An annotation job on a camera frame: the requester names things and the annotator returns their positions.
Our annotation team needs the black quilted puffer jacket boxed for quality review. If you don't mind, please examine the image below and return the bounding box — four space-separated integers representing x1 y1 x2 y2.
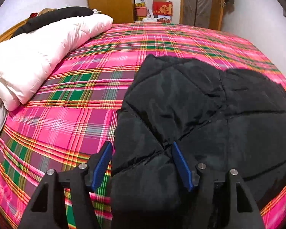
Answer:
110 55 286 228

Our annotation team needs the pink plaid bed sheet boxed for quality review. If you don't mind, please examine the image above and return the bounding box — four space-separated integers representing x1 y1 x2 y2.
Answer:
0 23 286 228

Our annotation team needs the white folded duvet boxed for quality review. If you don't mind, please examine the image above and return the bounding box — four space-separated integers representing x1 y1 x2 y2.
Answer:
0 14 113 111

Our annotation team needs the pink storage box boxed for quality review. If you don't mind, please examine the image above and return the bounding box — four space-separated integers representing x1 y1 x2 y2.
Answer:
136 7 148 17

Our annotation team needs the wooden headboard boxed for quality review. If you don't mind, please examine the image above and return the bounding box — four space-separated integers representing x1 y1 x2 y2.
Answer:
0 18 29 43

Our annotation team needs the red gift box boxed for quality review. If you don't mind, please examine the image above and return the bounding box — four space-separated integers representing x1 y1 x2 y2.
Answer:
152 1 173 16

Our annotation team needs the brown teddy bear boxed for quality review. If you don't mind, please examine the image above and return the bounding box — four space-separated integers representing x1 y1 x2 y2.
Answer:
37 8 56 17

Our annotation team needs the grey door with wooden frame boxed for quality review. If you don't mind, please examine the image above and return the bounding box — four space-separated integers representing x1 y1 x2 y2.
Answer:
179 0 225 31

